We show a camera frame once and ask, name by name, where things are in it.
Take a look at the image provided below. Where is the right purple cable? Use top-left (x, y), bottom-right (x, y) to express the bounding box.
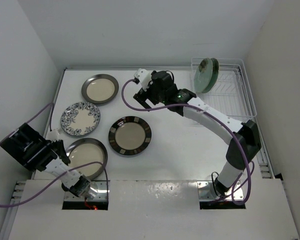
top-left (121, 78), bottom-right (255, 206)

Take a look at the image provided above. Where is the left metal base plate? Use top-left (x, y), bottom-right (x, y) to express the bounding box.
top-left (63, 180), bottom-right (110, 202)

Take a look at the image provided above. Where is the black patterned rim plate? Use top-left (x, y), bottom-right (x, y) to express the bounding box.
top-left (108, 116), bottom-right (152, 157)

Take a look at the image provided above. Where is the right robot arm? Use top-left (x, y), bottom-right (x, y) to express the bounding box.
top-left (133, 68), bottom-right (261, 196)

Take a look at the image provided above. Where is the grey rimmed plate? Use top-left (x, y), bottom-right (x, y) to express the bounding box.
top-left (81, 74), bottom-right (119, 105)
top-left (65, 137), bottom-right (108, 180)

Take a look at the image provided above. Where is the metal base plate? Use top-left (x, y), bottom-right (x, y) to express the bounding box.
top-left (63, 180), bottom-right (110, 202)
top-left (197, 180), bottom-right (244, 202)

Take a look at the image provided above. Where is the blue floral white plate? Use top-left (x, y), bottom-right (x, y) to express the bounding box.
top-left (60, 101), bottom-right (101, 137)

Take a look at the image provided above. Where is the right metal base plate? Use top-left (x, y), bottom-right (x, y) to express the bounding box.
top-left (197, 180), bottom-right (244, 202)

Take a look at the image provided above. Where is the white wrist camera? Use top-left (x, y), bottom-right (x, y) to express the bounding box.
top-left (133, 68), bottom-right (152, 92)
top-left (46, 128), bottom-right (61, 142)

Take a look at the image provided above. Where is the teal flower plate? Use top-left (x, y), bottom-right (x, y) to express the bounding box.
top-left (207, 58), bottom-right (220, 92)
top-left (193, 58), bottom-right (213, 93)

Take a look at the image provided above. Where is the white wire dish rack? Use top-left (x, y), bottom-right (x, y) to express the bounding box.
top-left (192, 58), bottom-right (257, 122)

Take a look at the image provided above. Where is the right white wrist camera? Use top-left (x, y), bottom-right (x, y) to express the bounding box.
top-left (133, 68), bottom-right (152, 92)

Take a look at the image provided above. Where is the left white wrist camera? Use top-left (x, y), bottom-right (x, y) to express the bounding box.
top-left (46, 128), bottom-right (61, 142)

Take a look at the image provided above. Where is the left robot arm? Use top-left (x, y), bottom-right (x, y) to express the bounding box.
top-left (0, 123), bottom-right (91, 198)

